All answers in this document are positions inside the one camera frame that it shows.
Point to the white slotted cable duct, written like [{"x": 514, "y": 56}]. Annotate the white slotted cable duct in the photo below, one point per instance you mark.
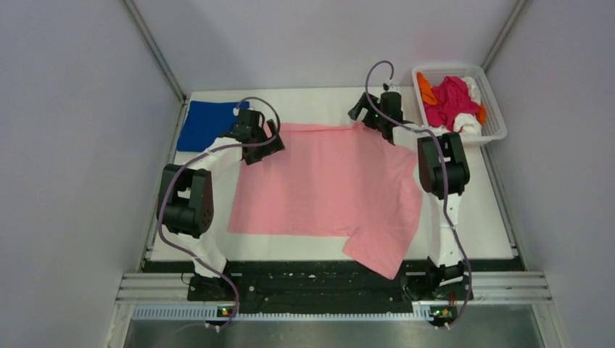
[{"x": 221, "y": 313}]

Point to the magenta t shirt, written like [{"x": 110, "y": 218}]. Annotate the magenta t shirt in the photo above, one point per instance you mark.
[{"x": 453, "y": 105}]

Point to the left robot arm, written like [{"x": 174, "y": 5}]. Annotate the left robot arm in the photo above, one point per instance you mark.
[{"x": 186, "y": 207}]

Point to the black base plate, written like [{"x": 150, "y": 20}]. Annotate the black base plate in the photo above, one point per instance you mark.
[{"x": 326, "y": 287}]

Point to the orange cloth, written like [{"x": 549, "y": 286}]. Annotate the orange cloth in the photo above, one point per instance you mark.
[{"x": 425, "y": 89}]

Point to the folded blue t shirt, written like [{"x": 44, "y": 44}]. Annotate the folded blue t shirt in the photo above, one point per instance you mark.
[{"x": 204, "y": 122}]

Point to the light pink t shirt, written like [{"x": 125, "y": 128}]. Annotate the light pink t shirt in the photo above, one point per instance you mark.
[{"x": 334, "y": 181}]

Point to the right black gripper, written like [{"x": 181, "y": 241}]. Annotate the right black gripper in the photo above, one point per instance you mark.
[{"x": 363, "y": 102}]

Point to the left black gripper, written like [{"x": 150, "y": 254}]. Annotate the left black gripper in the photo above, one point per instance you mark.
[{"x": 269, "y": 148}]

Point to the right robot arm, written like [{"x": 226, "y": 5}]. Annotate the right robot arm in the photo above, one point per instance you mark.
[{"x": 443, "y": 174}]

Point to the white plastic basket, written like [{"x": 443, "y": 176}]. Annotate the white plastic basket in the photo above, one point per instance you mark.
[{"x": 493, "y": 127}]

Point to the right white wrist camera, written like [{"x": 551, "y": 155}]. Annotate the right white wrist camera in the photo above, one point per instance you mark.
[{"x": 390, "y": 87}]

